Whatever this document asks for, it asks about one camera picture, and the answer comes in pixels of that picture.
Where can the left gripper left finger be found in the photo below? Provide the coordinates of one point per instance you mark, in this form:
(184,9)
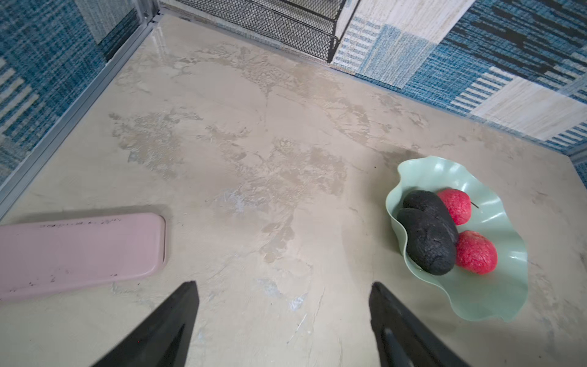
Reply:
(163,338)

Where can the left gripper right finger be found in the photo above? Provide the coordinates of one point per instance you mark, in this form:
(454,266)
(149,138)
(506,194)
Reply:
(402,339)

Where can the dark avocado one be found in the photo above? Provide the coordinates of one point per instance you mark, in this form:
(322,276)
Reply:
(431,204)
(430,244)

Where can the small red apple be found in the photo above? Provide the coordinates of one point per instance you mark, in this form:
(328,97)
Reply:
(458,204)

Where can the mint green wavy fruit bowl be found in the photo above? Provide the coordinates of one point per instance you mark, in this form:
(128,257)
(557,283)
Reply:
(499,294)

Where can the pink rectangular case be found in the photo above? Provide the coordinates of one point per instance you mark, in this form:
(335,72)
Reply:
(51,257)

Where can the black wire mesh shelf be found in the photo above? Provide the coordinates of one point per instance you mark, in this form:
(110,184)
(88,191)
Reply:
(310,28)

